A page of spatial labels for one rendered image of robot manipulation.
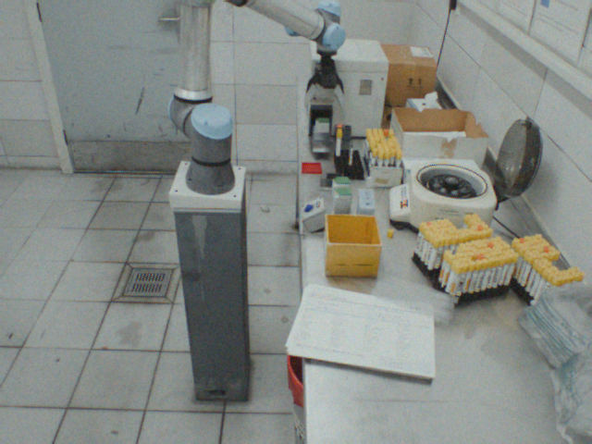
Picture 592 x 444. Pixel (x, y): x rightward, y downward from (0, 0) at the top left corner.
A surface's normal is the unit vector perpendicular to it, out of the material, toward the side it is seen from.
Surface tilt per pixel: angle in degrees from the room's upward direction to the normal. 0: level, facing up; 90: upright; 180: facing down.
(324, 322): 1
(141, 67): 90
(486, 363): 0
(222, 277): 90
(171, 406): 0
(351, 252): 90
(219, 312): 90
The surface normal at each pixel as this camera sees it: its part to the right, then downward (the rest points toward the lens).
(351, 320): 0.04, -0.83
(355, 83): 0.01, 0.55
